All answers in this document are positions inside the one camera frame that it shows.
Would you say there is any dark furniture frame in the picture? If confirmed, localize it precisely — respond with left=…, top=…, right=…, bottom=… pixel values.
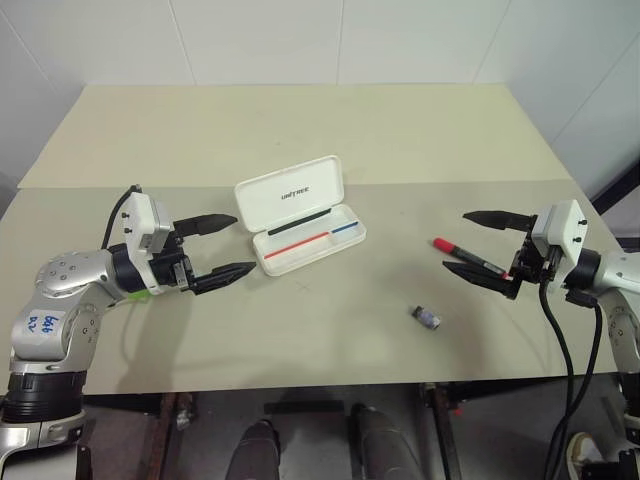
left=589, top=154, right=640, bottom=236

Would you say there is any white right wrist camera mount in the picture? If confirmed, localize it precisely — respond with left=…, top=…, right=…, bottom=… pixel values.
left=530, top=199, right=588, bottom=292

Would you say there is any red and black marker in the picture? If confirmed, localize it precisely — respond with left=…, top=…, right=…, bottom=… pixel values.
left=432, top=237, right=512, bottom=279

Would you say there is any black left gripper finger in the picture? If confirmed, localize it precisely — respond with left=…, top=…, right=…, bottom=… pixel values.
left=191, top=260, right=258, bottom=297
left=173, top=213, right=238, bottom=238

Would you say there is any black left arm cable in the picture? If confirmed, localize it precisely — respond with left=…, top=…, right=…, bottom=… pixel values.
left=101, top=184, right=146, bottom=251

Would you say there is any white plastic pencil case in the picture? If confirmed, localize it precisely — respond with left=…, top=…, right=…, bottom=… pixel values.
left=233, top=154, right=368, bottom=278

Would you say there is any dark rounded shape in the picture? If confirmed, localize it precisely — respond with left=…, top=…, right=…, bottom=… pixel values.
left=237, top=419, right=281, bottom=480
left=349, top=403, right=417, bottom=480

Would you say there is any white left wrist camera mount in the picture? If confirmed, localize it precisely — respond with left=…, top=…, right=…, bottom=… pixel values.
left=121, top=192, right=175, bottom=295

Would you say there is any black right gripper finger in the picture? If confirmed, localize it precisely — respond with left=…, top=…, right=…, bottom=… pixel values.
left=461, top=209, right=539, bottom=231
left=441, top=260, right=524, bottom=302

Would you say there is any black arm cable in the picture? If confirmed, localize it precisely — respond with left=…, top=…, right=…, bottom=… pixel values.
left=537, top=277, right=579, bottom=480
left=101, top=184, right=146, bottom=251
left=554, top=288, right=605, bottom=480

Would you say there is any black table crossbar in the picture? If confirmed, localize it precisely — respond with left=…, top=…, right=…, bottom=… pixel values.
left=263, top=399, right=347, bottom=416

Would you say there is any white and brown shoe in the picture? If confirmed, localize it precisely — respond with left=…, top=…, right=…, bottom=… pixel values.
left=566, top=432, right=606, bottom=476

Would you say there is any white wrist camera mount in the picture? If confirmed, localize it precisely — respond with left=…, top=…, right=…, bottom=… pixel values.
left=121, top=192, right=175, bottom=295
left=530, top=199, right=588, bottom=292

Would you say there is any rusty table frame leg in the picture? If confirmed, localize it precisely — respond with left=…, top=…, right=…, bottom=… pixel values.
left=148, top=392, right=196, bottom=480
left=422, top=382, right=465, bottom=480

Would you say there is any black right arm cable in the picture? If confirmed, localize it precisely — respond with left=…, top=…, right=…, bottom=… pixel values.
left=537, top=277, right=579, bottom=480
left=554, top=288, right=605, bottom=480

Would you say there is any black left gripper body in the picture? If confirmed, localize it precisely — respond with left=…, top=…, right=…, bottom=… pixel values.
left=148, top=231, right=196, bottom=293

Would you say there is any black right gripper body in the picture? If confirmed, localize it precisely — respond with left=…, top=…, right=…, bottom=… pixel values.
left=509, top=232, right=565, bottom=289

